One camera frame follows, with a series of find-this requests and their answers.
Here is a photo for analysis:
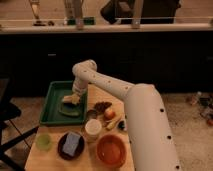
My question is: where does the white cup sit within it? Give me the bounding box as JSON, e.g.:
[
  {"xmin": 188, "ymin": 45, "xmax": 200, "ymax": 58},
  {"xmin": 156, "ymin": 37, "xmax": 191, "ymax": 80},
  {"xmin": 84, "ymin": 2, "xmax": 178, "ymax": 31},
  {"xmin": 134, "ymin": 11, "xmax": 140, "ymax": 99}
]
[{"xmin": 85, "ymin": 119, "xmax": 102, "ymax": 142}]

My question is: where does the long counter ledge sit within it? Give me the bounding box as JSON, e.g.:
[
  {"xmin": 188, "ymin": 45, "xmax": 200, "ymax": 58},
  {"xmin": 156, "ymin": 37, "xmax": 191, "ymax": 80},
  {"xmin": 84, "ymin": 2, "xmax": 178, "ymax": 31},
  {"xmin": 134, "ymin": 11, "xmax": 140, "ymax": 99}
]
[{"xmin": 0, "ymin": 23, "xmax": 213, "ymax": 34}]

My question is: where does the black chair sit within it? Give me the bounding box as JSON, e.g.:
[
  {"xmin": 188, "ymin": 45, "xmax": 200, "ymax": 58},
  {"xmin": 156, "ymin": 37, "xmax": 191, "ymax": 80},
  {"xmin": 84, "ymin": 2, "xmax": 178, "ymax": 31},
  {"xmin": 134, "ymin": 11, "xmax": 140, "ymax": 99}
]
[{"xmin": 0, "ymin": 78, "xmax": 38, "ymax": 171}]

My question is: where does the dark brown plate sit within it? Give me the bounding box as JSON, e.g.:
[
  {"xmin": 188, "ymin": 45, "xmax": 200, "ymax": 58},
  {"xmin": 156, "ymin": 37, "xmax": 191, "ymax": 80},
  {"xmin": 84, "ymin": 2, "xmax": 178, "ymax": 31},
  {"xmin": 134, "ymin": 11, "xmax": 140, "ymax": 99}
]
[{"xmin": 57, "ymin": 131, "xmax": 85, "ymax": 160}]

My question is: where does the green plastic tray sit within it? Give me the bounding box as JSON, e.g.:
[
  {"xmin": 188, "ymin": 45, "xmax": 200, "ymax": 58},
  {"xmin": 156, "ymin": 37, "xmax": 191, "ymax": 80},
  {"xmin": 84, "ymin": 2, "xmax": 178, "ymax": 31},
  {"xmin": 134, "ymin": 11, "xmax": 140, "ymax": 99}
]
[{"xmin": 40, "ymin": 81, "xmax": 87, "ymax": 126}]

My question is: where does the small dark metal bowl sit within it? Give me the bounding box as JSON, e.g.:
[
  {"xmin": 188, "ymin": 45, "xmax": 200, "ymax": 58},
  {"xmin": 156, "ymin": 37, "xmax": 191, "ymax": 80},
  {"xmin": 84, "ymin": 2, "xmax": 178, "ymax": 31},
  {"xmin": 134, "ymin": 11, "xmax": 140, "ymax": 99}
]
[{"xmin": 86, "ymin": 110, "xmax": 98, "ymax": 120}]

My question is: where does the green leaf-shaped object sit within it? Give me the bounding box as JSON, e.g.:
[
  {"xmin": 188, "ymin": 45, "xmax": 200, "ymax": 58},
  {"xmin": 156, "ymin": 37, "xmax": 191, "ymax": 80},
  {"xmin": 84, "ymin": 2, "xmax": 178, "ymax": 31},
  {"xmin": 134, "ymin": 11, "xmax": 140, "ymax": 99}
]
[{"xmin": 59, "ymin": 103, "xmax": 79, "ymax": 117}]

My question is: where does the black office chair background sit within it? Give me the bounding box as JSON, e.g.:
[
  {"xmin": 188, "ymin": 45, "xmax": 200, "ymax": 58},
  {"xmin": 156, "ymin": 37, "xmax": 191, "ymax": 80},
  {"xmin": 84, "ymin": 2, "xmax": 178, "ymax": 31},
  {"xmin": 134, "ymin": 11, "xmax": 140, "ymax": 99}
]
[{"xmin": 100, "ymin": 0, "xmax": 181, "ymax": 24}]

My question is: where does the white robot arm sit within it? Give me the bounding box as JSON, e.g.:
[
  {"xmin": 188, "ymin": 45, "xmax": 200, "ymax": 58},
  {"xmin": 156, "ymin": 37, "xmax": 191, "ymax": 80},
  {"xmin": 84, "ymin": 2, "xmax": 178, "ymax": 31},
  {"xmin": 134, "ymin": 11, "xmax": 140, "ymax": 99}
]
[{"xmin": 72, "ymin": 60, "xmax": 182, "ymax": 171}]

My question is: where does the light green cup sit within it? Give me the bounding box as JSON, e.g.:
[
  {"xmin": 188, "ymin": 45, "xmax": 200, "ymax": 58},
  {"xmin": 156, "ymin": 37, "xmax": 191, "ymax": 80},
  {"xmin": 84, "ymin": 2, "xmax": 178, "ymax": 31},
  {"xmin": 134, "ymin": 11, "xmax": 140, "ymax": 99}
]
[{"xmin": 36, "ymin": 134, "xmax": 51, "ymax": 151}]

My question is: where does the blue grey eraser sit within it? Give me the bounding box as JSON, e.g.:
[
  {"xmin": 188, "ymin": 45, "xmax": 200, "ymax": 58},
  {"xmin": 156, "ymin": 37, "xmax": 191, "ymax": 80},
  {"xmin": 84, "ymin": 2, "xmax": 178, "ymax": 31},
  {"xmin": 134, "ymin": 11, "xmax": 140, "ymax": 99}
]
[{"xmin": 62, "ymin": 132, "xmax": 80, "ymax": 156}]

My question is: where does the yellow banana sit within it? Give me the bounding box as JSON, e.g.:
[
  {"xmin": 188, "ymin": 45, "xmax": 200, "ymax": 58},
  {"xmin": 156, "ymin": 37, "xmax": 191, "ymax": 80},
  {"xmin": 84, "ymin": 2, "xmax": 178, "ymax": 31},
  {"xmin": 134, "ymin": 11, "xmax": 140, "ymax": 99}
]
[{"xmin": 106, "ymin": 117, "xmax": 121, "ymax": 130}]

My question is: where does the orange bowl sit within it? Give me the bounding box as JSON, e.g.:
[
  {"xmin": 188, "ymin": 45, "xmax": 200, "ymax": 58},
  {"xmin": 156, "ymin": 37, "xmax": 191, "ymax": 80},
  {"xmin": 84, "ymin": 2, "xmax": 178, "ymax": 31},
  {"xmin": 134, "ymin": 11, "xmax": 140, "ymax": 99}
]
[{"xmin": 96, "ymin": 134, "xmax": 127, "ymax": 168}]

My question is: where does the brown pine cone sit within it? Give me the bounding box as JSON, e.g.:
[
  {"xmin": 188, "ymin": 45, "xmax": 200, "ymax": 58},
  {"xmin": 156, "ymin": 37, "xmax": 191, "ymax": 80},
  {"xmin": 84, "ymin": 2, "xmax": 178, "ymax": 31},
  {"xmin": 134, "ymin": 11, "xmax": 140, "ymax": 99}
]
[{"xmin": 94, "ymin": 102, "xmax": 112, "ymax": 114}]

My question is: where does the dark blue small object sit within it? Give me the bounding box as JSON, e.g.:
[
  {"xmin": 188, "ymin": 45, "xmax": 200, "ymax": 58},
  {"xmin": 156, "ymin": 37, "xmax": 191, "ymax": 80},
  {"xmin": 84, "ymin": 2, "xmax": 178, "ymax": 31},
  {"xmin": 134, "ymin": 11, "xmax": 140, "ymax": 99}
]
[{"xmin": 118, "ymin": 121, "xmax": 125, "ymax": 130}]

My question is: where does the red apple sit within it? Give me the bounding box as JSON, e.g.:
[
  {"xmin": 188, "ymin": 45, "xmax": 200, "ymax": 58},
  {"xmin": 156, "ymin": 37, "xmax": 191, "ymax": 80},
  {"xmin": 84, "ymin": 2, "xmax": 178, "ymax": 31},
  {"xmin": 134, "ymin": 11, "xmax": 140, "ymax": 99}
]
[{"xmin": 104, "ymin": 108, "xmax": 115, "ymax": 120}]

